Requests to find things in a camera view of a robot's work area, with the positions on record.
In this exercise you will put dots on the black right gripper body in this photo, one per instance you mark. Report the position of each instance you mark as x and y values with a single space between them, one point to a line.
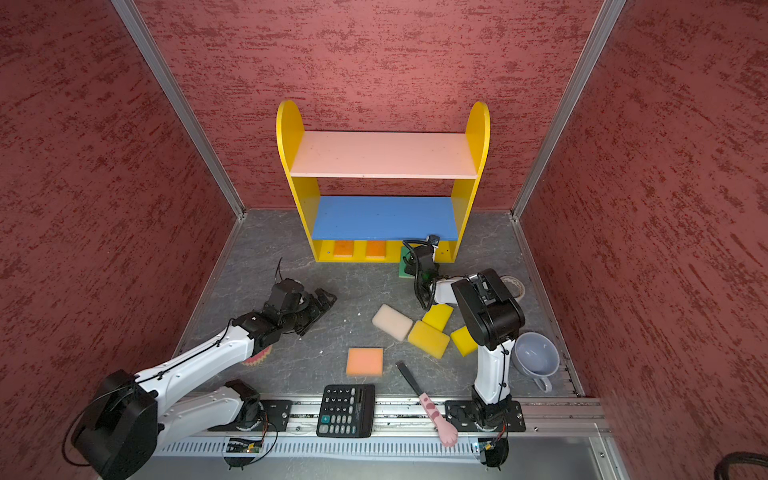
412 270

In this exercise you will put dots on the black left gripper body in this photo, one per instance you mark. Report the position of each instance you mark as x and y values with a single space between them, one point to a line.
301 319

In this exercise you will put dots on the green scrub sponge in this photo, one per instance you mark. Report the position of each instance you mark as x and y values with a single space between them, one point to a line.
402 266

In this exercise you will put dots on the pale pink sponge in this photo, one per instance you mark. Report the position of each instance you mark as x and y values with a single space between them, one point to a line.
392 322

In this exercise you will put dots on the yellow orange scrub sponge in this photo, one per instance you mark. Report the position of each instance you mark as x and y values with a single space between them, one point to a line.
343 249

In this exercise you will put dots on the peach orange sponge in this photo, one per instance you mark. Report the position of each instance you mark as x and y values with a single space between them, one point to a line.
365 362

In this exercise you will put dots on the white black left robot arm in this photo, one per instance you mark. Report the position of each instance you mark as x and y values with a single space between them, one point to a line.
134 415

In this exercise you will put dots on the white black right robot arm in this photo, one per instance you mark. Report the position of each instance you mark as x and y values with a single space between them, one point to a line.
493 318

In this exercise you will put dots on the yellow shelf unit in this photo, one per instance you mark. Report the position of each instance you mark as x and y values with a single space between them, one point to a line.
310 156

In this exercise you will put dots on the pink round smiley sponge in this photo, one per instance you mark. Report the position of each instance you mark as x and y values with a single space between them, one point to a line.
258 358

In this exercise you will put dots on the white tape roll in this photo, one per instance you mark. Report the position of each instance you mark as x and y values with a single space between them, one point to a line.
514 286

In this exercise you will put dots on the black calculator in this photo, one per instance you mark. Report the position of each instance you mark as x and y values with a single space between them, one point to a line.
347 411

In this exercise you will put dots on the grey blue mug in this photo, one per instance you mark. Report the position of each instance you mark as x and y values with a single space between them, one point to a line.
535 356

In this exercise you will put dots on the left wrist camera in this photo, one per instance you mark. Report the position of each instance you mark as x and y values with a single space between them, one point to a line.
287 296

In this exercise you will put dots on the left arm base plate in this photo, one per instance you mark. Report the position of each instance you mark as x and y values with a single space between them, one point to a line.
276 414

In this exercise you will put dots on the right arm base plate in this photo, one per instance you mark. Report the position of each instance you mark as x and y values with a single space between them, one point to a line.
475 416

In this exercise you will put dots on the pink handled black brush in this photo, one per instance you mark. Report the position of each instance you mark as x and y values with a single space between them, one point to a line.
448 434

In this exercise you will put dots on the perforated cable duct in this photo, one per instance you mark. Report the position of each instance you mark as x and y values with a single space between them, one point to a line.
371 449

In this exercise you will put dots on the black cable corner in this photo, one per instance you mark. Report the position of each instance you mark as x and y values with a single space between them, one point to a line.
738 458

